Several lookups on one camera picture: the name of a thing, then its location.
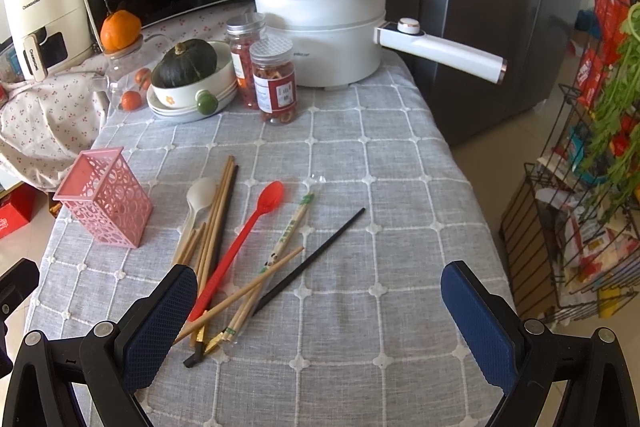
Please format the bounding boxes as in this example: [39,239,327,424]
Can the green leafy vegetables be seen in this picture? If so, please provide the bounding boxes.
[577,3,639,222]

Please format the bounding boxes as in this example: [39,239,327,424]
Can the dark green pumpkin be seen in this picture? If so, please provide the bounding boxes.
[151,39,218,89]

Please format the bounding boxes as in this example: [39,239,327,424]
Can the white plastic spoon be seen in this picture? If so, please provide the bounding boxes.
[174,178,216,262]

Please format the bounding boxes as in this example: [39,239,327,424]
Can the black wire rack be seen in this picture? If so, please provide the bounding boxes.
[499,0,639,323]

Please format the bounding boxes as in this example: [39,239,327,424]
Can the jar with red label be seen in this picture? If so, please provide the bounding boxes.
[250,35,297,124]

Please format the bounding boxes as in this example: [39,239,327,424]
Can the disposable chopsticks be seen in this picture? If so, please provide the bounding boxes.
[221,190,314,343]

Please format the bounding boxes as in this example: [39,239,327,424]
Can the jar of red goji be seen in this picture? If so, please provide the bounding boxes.
[226,12,266,109]

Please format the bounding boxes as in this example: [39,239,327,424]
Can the wooden chopstick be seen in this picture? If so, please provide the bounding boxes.
[195,160,238,298]
[174,222,206,265]
[174,246,304,345]
[192,155,236,287]

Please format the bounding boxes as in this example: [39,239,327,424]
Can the red plastic spoon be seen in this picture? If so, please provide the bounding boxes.
[188,181,284,322]

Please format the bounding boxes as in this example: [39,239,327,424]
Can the pink perforated utensil basket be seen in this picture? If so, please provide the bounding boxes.
[53,147,153,248]

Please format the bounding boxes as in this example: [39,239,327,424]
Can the red cardboard box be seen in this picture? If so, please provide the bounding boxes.
[0,183,37,239]

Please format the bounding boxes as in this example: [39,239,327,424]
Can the white electric cooking pot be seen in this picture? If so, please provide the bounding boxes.
[254,0,506,88]

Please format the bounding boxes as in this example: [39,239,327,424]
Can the cream air fryer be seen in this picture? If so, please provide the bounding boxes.
[3,0,93,81]

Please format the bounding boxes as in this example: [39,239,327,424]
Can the grey checked tablecloth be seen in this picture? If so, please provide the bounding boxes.
[26,53,509,426]

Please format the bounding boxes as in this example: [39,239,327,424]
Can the white ceramic bowl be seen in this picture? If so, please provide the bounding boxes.
[146,40,238,121]

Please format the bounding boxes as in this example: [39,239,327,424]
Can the large orange tangerine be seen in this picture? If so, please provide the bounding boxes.
[100,1,142,53]

